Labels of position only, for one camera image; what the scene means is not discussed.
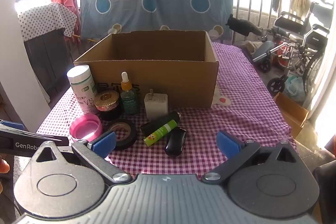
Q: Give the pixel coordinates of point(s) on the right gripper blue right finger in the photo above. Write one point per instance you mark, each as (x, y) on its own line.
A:
(239, 155)

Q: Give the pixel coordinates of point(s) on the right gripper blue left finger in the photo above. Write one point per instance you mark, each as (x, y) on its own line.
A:
(92, 154)

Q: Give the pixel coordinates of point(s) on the pink plastic lid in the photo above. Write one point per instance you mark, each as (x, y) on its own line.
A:
(87, 127)

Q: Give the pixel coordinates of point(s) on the black tape roll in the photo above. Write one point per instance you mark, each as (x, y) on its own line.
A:
(126, 134)

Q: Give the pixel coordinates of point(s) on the green lip balm tube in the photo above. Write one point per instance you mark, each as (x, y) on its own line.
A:
(160, 133)

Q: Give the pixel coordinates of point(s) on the black cylinder tube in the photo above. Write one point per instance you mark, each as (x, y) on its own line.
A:
(155, 124)

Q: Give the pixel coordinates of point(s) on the green dropper bottle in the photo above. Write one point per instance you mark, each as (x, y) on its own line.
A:
(128, 95)

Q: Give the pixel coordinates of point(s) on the black oval case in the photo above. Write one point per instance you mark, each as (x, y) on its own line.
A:
(175, 142)

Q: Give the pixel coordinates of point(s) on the white vitamin bottle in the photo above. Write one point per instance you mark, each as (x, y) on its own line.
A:
(83, 86)

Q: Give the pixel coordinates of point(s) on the white charger plug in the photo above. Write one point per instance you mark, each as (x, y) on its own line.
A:
(156, 105)

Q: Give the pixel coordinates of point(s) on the person's hand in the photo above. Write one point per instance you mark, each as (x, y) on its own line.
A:
(4, 166)

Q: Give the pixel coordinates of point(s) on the purple checkered tablecloth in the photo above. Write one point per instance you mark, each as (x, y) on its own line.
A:
(246, 111)

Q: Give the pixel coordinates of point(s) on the small cardboard box on floor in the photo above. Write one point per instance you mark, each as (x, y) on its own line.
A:
(294, 114)

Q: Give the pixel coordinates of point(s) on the green plastic bag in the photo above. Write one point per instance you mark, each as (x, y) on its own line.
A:
(294, 89)

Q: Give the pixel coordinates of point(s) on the dark cabinet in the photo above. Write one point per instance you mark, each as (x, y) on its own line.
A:
(50, 59)

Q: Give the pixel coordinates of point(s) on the brown cardboard box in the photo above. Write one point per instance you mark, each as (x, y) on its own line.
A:
(181, 64)

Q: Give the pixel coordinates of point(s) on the polka dot white cloth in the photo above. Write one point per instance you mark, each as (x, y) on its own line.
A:
(41, 20)

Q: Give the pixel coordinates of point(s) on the wheelchair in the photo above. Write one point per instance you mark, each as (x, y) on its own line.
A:
(298, 45)

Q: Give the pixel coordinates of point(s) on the blue patterned bedsheet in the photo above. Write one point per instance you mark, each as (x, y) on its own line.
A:
(101, 17)

